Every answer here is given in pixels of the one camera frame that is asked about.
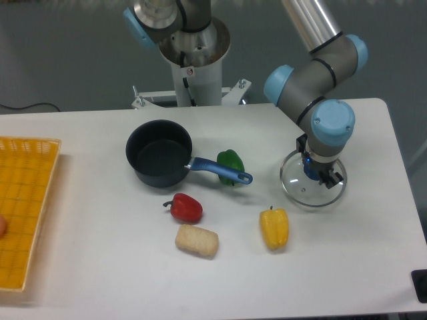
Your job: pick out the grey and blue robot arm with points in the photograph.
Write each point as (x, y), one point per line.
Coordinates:
(299, 93)

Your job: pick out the red bell pepper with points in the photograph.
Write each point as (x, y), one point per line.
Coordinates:
(185, 208)

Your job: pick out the black object at table edge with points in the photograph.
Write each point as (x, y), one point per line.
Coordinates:
(419, 279)

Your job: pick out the orange object in basket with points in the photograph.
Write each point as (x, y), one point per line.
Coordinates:
(3, 225)

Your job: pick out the yellow woven basket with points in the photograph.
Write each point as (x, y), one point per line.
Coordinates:
(27, 169)

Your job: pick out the glass lid with blue knob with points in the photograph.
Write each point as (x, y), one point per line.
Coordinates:
(303, 190)

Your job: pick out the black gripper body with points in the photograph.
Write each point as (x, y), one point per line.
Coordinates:
(316, 166)

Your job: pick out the yellow bell pepper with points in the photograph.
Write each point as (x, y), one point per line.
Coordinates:
(275, 227)

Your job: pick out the green bell pepper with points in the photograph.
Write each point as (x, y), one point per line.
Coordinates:
(229, 158)

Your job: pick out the dark saucepan with blue handle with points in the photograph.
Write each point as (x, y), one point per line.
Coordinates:
(160, 153)

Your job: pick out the beige bread loaf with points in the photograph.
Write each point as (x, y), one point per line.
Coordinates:
(197, 240)

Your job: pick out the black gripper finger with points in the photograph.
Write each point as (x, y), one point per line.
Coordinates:
(330, 178)

